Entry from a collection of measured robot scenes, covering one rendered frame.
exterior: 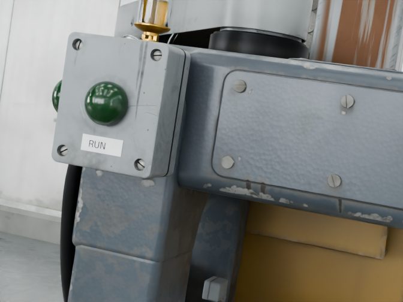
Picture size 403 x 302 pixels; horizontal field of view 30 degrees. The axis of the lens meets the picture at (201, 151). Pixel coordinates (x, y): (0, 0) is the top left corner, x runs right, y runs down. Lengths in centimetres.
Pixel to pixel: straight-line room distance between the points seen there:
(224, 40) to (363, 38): 39
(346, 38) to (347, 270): 34
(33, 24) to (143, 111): 620
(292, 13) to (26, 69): 606
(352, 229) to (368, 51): 33
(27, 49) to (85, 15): 61
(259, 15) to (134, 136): 20
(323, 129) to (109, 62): 15
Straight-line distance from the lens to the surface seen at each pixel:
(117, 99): 49
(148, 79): 50
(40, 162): 657
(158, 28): 58
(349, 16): 102
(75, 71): 52
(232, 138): 53
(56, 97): 54
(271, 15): 65
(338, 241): 76
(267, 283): 83
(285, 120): 52
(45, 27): 663
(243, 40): 65
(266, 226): 77
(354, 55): 102
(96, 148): 51
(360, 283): 82
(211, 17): 70
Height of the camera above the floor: 129
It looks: 3 degrees down
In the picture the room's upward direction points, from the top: 9 degrees clockwise
